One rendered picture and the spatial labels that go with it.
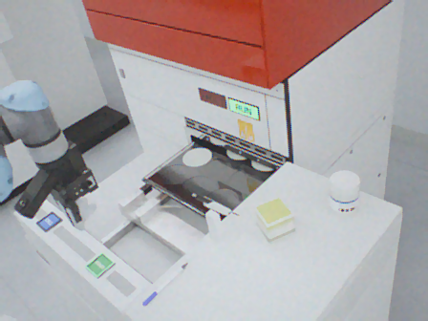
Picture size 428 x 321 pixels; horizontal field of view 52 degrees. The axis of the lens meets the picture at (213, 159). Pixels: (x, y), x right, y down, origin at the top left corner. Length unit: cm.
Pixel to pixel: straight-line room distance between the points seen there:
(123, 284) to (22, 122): 46
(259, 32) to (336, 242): 52
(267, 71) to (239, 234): 41
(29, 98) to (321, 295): 69
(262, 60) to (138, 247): 66
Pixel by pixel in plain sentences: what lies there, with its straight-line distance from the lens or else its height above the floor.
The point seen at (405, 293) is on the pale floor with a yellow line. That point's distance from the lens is 220.
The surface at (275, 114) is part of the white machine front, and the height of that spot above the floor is 112.
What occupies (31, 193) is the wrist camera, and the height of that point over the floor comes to 126.
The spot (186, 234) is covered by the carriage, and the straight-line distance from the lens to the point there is 125.
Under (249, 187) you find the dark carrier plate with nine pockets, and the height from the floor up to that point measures 90.
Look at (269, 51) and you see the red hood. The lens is 108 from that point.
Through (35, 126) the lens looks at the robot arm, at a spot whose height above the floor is 139.
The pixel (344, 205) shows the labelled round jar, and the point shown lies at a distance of 110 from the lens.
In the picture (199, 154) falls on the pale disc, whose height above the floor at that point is 90.
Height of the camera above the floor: 178
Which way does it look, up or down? 37 degrees down
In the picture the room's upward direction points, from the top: 12 degrees counter-clockwise
